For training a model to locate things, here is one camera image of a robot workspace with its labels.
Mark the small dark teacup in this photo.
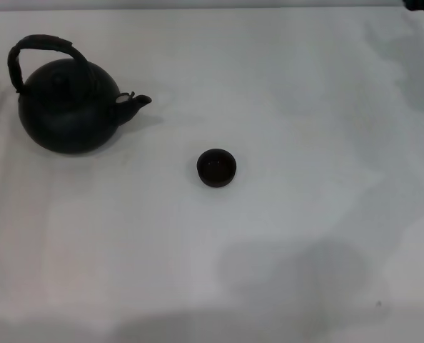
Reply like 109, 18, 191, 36
196, 147, 238, 189

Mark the black round teapot with handle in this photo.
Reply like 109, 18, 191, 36
7, 34, 153, 155

